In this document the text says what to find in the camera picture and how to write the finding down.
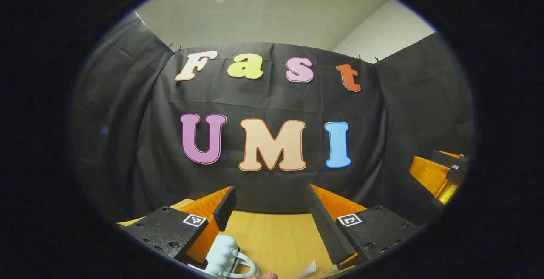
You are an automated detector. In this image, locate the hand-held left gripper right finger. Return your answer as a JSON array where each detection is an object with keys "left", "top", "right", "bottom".
[{"left": 304, "top": 183, "right": 420, "bottom": 271}]

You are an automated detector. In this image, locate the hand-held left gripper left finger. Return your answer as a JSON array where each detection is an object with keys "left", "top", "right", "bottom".
[{"left": 118, "top": 185, "right": 238, "bottom": 270}]

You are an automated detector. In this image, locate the black backdrop cloth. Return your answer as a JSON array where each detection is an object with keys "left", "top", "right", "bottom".
[{"left": 70, "top": 12, "right": 476, "bottom": 224}]

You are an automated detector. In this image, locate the light blue suitcase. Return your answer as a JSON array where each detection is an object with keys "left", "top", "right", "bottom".
[{"left": 189, "top": 234, "right": 261, "bottom": 279}]

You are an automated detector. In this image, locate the white squeeze tube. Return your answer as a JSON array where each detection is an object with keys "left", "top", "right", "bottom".
[{"left": 296, "top": 259, "right": 317, "bottom": 279}]

